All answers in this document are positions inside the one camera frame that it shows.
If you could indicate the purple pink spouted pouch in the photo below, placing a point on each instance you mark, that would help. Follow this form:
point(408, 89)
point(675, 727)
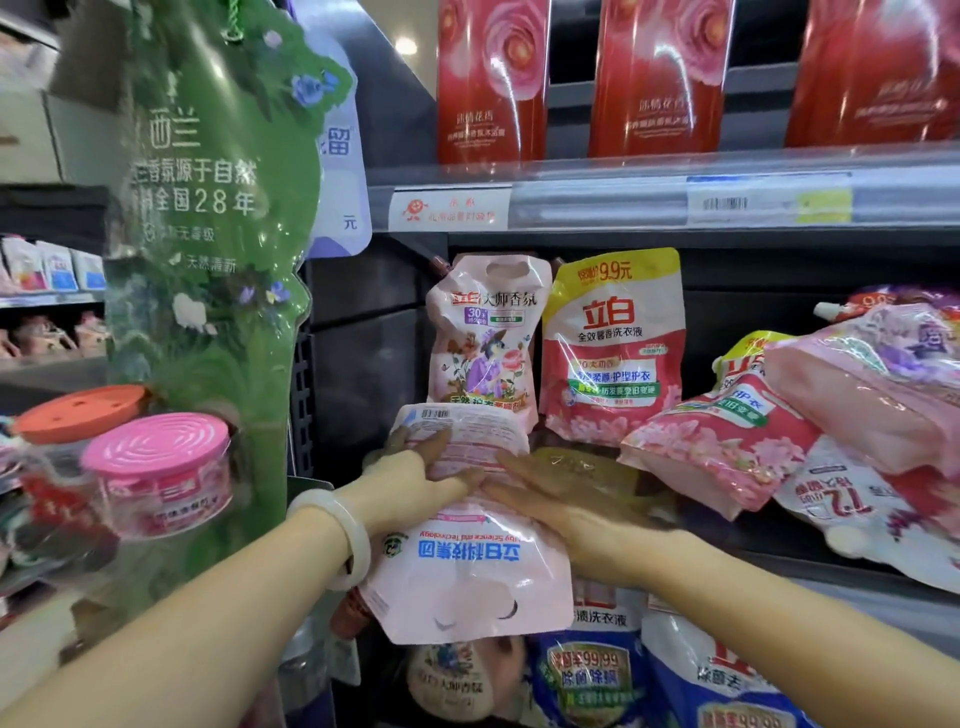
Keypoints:
point(885, 298)

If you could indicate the pale purple hanging sign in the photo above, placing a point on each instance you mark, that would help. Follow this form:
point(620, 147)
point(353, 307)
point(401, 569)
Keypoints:
point(341, 150)

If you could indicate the pink floral lady print pouch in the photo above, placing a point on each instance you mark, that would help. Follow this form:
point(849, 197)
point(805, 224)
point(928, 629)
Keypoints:
point(484, 337)

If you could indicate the blue white detergent pouch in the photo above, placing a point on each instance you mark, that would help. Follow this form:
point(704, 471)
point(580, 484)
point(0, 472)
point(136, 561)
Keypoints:
point(712, 675)

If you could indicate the person's right hand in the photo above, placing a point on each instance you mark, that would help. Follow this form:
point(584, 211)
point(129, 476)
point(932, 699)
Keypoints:
point(592, 532)

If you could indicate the yellow top pink detergent pouch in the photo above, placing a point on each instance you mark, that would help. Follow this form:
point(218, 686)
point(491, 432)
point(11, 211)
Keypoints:
point(611, 352)
point(712, 442)

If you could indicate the white blue small packet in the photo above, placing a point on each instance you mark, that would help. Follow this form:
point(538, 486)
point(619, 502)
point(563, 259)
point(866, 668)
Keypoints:
point(90, 270)
point(58, 266)

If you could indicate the pale pink purple flower pouch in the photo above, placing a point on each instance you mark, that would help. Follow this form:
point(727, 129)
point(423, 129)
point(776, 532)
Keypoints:
point(870, 390)

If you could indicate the pale pink detergent refill pouch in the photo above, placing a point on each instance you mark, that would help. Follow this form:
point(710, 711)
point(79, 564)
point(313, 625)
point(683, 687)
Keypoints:
point(472, 577)

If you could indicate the pink lid air freshener can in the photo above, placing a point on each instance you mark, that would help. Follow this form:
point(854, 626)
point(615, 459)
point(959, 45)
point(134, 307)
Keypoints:
point(161, 472)

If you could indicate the cream floral detergent pouch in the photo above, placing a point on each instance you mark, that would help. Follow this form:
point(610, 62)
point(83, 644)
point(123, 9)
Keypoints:
point(457, 679)

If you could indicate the person's left thumb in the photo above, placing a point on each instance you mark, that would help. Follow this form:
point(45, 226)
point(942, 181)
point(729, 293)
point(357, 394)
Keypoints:
point(457, 486)

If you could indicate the background shelf unit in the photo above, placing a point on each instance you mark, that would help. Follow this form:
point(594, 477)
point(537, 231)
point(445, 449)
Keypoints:
point(52, 322)

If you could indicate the person's right forearm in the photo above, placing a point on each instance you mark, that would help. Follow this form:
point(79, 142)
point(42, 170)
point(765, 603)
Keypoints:
point(795, 645)

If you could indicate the green floral hanging display card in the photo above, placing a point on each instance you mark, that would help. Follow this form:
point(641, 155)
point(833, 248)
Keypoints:
point(214, 225)

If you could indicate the person's right thumb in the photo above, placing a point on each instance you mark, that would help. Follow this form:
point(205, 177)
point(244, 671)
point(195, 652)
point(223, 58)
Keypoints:
point(525, 506)

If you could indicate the person's left hand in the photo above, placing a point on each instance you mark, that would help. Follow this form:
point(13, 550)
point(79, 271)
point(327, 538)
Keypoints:
point(401, 487)

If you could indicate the grey metal store shelf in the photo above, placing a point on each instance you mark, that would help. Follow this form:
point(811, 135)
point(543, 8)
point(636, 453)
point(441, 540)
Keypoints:
point(375, 337)

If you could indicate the brown cardboard box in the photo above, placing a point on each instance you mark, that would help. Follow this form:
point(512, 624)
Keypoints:
point(45, 90)

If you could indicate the white yellow price label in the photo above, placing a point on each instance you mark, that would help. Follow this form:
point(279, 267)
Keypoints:
point(769, 199)

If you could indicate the person's left forearm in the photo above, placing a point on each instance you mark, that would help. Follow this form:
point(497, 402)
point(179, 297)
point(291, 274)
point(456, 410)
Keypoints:
point(187, 637)

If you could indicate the white jade bangle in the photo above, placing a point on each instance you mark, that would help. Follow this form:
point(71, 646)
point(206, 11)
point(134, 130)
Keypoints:
point(352, 529)

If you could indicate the white red print detergent pouch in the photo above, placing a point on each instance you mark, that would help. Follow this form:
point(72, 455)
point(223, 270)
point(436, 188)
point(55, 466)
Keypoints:
point(870, 517)

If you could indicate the white red print price label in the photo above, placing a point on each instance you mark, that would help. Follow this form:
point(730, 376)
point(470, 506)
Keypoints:
point(450, 208)

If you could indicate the clear shelf price rail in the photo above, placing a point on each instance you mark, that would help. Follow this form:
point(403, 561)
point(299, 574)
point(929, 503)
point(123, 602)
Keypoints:
point(600, 201)

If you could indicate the white pink small packet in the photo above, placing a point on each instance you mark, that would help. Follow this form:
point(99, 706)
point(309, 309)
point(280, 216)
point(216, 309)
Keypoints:
point(22, 264)

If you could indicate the orange lid air freshener can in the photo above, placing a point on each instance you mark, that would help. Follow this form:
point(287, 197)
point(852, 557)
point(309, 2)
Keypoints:
point(75, 412)

